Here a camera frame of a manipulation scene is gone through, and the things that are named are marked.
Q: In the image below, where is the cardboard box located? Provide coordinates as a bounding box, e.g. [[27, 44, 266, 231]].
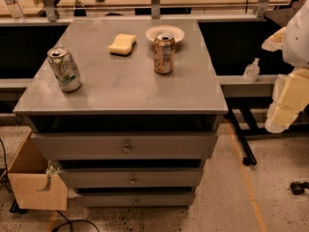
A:
[[8, 130, 68, 211]]

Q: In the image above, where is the orange soda can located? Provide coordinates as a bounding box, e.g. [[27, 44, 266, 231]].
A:
[[154, 32, 176, 74]]

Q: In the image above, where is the bottom grey drawer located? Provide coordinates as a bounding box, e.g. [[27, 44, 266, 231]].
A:
[[76, 191, 195, 208]]

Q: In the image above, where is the grey drawer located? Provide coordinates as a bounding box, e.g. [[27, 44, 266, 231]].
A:
[[31, 132, 217, 160], [76, 191, 195, 208], [59, 168, 203, 189]]

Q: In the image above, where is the green 7up can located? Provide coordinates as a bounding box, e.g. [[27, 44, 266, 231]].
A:
[[47, 46, 81, 92]]

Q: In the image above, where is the middle grey drawer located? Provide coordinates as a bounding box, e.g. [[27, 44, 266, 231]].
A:
[[59, 168, 203, 189]]

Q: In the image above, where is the black caster wheel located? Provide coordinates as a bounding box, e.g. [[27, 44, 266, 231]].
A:
[[290, 182, 309, 195]]

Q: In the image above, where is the top grey drawer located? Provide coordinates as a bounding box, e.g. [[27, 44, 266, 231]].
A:
[[31, 132, 217, 160]]

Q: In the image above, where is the black floor cable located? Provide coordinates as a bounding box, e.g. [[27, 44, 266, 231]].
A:
[[51, 210, 100, 232]]

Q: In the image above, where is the black table leg frame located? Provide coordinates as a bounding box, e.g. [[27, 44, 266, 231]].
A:
[[225, 97, 309, 166]]

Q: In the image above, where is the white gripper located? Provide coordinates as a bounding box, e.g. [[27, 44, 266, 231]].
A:
[[262, 0, 309, 133]]

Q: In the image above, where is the yellow sponge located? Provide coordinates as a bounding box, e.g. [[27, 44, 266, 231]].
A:
[[108, 34, 137, 55]]

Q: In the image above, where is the clear plastic water bottle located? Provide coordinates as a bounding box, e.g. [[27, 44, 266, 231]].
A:
[[3, 0, 25, 21]]

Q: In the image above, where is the white plate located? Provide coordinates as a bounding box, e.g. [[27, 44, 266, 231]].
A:
[[146, 25, 185, 43]]

